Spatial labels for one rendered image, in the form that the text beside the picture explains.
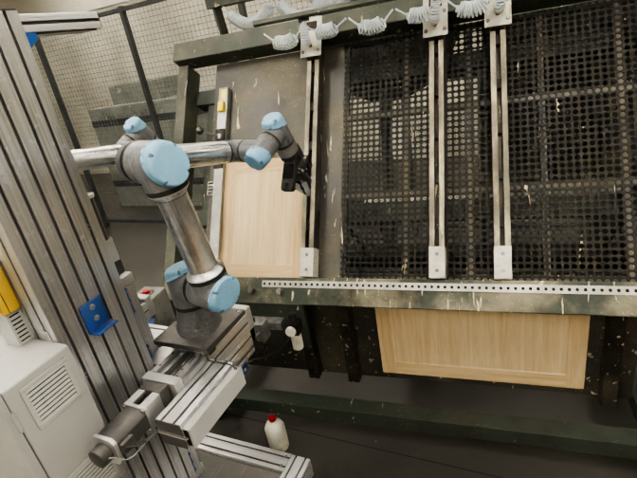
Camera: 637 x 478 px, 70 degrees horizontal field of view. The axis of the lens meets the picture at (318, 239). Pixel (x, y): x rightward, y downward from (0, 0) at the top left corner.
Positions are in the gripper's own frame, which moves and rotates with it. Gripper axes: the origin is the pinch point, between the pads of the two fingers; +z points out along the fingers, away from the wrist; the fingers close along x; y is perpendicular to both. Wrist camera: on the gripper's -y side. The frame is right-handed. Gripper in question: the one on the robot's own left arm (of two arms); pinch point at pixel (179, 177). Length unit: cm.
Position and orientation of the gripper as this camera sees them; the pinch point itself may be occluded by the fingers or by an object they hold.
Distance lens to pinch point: 220.0
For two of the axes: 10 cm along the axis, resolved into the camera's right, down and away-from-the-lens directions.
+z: 3.5, 4.9, 8.0
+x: -2.1, -7.9, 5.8
